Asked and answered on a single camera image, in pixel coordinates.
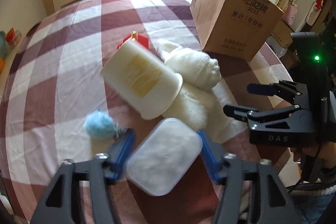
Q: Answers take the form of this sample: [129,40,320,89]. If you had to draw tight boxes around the red jar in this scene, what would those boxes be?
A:
[5,28,22,45]

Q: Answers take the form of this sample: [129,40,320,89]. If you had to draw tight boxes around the white plastic cup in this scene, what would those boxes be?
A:
[100,40,183,120]

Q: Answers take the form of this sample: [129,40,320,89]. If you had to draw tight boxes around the white cotton pad box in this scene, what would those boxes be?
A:
[125,118,203,197]

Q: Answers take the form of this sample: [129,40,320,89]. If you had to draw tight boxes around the person's right hand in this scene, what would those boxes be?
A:
[289,142,336,169]

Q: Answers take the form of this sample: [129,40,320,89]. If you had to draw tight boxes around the grey plastic stool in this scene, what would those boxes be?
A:
[266,35,289,59]

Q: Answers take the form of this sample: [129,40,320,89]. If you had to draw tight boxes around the white blue knitted clothing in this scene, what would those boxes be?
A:
[286,182,336,224]

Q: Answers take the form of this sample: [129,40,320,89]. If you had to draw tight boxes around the teal plates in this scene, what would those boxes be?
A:
[0,30,8,60]

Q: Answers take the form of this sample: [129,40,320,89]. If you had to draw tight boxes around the blue pompom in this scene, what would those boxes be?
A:
[83,109,126,140]

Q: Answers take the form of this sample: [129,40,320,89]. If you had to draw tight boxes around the pink hanging cloth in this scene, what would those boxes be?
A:
[306,0,326,26]

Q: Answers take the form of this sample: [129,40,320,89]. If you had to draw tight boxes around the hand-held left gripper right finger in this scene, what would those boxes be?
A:
[197,129,306,224]

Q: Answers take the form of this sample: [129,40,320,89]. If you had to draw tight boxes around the yellow gift bag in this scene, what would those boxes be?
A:
[277,0,297,13]

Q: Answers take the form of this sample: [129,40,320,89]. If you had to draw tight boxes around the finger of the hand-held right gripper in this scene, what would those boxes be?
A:
[247,80,311,106]
[223,103,307,130]

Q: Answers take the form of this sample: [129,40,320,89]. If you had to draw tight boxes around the red packet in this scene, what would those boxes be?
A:
[117,31,150,50]

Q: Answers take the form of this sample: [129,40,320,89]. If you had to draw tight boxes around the brown cardboard box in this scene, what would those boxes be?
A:
[189,0,285,62]

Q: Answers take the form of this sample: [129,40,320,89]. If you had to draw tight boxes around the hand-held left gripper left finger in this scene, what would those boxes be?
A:
[30,129,135,224]

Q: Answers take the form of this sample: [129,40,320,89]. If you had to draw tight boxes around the pink gift bag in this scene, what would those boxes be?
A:
[283,5,297,25]

